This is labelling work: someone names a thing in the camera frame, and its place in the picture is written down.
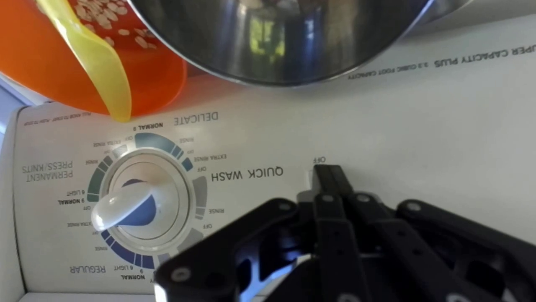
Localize white washing machine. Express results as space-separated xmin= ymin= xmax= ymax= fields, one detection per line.
xmin=0 ymin=15 xmax=536 ymax=302

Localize steel metal bowl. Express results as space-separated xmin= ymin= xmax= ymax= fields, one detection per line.
xmin=127 ymin=0 xmax=472 ymax=87

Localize white timer dial knob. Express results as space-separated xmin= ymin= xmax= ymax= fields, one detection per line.
xmin=90 ymin=151 xmax=191 ymax=253

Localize yellow plastic spoon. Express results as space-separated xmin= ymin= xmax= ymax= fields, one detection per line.
xmin=35 ymin=0 xmax=132 ymax=121

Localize orange plastic bowl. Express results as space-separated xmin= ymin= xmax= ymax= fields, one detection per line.
xmin=0 ymin=0 xmax=187 ymax=119

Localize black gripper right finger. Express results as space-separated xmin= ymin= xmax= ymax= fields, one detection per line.
xmin=348 ymin=193 xmax=536 ymax=302

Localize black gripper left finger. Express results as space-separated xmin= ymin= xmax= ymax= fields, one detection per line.
xmin=154 ymin=166 xmax=377 ymax=302

